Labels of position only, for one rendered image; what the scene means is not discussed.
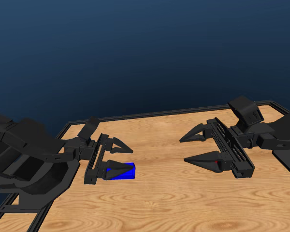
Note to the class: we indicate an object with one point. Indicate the blue hollow socket block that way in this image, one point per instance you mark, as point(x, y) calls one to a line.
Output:
point(128, 173)

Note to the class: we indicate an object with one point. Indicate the black table frame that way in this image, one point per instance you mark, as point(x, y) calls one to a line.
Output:
point(159, 113)

